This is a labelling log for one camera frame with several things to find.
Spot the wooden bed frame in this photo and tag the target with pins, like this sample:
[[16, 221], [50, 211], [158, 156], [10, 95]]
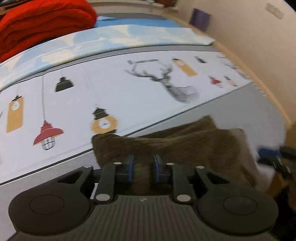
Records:
[[235, 59]]

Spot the red knitted sweater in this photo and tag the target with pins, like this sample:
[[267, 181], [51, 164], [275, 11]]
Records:
[[34, 22]]

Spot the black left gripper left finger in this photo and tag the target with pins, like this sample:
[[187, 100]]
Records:
[[111, 178]]

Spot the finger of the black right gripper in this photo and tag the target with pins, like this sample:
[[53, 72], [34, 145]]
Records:
[[281, 159]]

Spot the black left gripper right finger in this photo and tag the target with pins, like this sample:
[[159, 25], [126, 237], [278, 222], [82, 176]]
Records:
[[175, 176]]

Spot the blue white folded blanket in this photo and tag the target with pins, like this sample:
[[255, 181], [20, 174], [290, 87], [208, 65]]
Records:
[[107, 35]]

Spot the dark olive corduroy pants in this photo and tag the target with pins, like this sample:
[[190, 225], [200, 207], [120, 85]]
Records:
[[199, 143]]

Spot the purple bag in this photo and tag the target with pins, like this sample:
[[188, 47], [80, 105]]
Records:
[[200, 19]]

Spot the grey printed bed sheet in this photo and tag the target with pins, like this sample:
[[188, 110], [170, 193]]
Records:
[[49, 118]]

